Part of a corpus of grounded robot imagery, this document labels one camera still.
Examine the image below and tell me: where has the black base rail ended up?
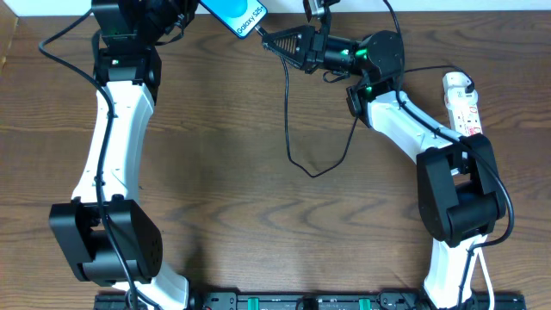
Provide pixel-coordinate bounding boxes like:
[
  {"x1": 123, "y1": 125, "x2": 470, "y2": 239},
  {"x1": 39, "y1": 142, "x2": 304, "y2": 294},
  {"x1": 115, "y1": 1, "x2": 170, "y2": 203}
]
[{"x1": 92, "y1": 291, "x2": 528, "y2": 310}]

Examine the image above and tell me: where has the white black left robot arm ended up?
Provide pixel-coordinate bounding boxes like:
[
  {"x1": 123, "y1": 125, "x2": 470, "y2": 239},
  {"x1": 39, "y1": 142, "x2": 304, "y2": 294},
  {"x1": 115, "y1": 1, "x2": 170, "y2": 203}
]
[{"x1": 49, "y1": 0, "x2": 198, "y2": 309}]

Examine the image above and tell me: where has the white power strip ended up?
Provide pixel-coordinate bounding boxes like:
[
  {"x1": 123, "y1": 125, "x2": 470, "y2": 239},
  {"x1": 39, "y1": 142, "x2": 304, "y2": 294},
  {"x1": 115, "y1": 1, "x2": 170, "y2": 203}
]
[{"x1": 449, "y1": 106, "x2": 482, "y2": 136}]

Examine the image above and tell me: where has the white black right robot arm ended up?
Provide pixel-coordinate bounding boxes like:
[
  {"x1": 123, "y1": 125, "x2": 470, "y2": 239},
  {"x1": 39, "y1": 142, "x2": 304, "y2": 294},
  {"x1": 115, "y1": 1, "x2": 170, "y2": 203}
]
[{"x1": 262, "y1": 25, "x2": 514, "y2": 309}]

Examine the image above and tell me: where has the white power strip cord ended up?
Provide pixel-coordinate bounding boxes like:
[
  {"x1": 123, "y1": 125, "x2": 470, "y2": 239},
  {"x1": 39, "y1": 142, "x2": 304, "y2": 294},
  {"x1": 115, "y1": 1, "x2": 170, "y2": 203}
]
[{"x1": 467, "y1": 236, "x2": 496, "y2": 310}]

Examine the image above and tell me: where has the white wall charger adapter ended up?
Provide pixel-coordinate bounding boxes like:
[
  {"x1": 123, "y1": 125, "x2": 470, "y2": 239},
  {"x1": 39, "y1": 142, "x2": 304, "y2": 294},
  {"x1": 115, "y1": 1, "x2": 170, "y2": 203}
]
[{"x1": 443, "y1": 71, "x2": 479, "y2": 110}]

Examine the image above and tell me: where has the black USB charging cable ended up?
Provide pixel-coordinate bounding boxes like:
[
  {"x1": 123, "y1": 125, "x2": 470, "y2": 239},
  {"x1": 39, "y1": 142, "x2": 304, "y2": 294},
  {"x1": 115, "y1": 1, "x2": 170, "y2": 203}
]
[{"x1": 254, "y1": 24, "x2": 476, "y2": 179}]

